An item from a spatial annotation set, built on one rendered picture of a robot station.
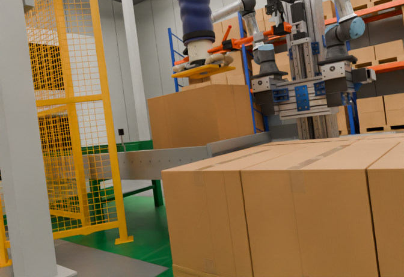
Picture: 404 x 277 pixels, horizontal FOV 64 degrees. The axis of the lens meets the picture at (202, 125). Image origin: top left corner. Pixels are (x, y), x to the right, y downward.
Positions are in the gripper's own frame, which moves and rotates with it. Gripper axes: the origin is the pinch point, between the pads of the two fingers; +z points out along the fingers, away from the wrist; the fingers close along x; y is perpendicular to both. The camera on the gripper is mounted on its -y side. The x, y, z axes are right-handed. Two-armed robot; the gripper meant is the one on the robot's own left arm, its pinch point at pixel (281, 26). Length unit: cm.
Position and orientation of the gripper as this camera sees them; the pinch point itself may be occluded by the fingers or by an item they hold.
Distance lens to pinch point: 196.1
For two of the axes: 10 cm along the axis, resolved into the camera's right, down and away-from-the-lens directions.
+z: 1.2, 9.9, -0.1
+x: -6.4, 0.7, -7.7
